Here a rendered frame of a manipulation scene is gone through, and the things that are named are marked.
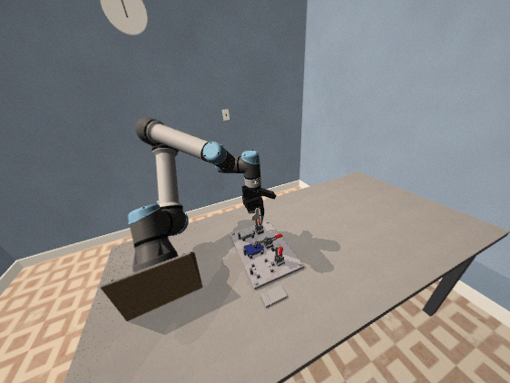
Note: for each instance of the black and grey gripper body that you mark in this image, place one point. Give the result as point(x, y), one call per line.
point(253, 200)

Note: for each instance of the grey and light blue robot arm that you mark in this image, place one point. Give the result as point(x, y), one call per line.
point(150, 224)

